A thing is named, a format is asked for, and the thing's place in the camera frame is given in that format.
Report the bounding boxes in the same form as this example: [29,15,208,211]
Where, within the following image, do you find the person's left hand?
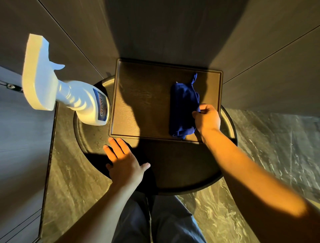
[103,137,151,191]

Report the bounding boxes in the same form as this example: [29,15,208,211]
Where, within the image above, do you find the person's right forearm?
[201,128,320,243]

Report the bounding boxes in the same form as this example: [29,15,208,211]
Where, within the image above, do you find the dark blue cloth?
[169,73,201,140]

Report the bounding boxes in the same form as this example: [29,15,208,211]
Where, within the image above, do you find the person's grey trousers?
[111,191,207,243]

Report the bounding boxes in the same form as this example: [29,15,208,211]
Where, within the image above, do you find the brown rectangular wooden tray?
[108,58,223,144]

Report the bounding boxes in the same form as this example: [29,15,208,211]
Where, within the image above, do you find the person's left forearm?
[54,182,138,243]

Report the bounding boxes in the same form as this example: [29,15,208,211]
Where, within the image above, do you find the round dark side table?
[73,75,238,196]

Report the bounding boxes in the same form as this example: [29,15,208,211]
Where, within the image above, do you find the person's right hand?
[192,104,221,137]

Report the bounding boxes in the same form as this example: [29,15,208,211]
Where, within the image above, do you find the white spray bottle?
[22,34,111,126]

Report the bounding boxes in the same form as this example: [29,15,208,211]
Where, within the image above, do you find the metal door hinge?
[0,81,24,93]

